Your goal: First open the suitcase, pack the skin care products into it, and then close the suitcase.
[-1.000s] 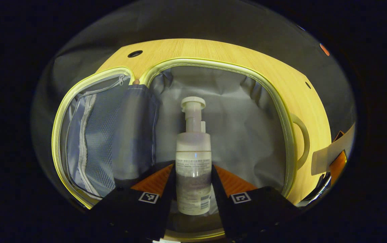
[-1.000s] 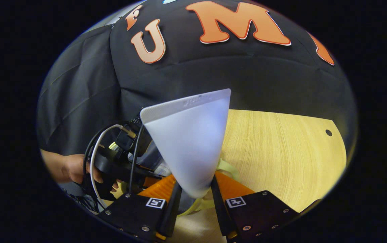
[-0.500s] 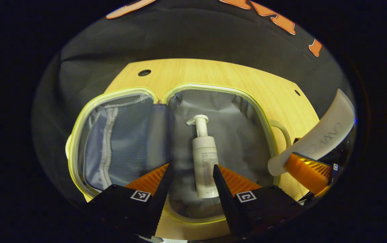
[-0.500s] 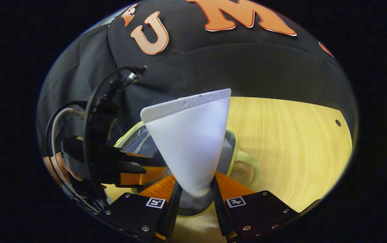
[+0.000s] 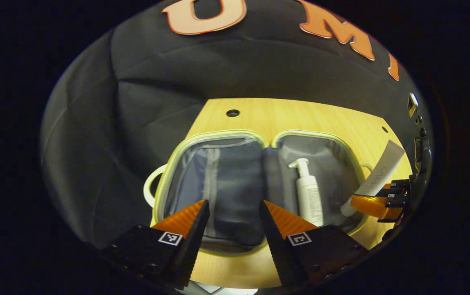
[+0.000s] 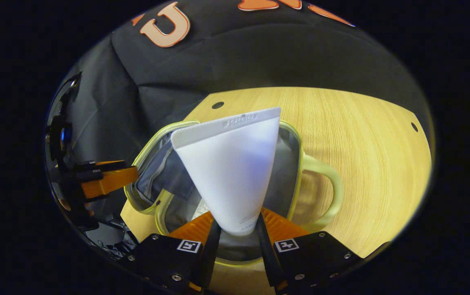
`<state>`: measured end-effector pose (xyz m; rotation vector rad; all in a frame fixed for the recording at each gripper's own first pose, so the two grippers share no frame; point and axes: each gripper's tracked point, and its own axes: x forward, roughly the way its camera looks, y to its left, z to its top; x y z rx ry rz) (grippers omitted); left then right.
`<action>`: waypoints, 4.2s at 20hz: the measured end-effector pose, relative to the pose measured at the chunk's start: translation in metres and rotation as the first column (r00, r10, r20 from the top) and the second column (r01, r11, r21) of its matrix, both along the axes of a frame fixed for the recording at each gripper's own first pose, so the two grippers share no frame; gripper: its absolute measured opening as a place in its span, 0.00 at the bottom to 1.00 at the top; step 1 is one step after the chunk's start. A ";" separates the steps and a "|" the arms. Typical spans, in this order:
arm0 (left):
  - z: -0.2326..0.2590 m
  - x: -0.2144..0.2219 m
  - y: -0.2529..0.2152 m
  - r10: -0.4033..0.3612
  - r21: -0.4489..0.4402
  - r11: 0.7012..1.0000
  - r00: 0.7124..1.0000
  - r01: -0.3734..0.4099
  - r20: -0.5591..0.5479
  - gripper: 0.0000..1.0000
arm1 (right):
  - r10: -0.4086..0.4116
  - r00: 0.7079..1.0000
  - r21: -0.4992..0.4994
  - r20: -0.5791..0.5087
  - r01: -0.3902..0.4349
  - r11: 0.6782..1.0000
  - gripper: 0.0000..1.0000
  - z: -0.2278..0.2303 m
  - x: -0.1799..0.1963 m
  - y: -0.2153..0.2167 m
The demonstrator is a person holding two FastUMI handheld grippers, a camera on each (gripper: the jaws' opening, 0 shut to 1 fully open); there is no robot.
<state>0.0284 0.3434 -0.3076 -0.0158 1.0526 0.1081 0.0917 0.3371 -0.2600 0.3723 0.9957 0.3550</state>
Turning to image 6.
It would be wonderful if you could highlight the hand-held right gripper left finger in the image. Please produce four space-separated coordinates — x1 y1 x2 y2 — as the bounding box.
126 211 222 293

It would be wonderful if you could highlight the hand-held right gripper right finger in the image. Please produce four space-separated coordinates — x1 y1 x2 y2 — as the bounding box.
257 208 362 293

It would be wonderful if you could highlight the white squeeze tube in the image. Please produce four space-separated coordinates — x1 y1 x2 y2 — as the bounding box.
170 107 282 236

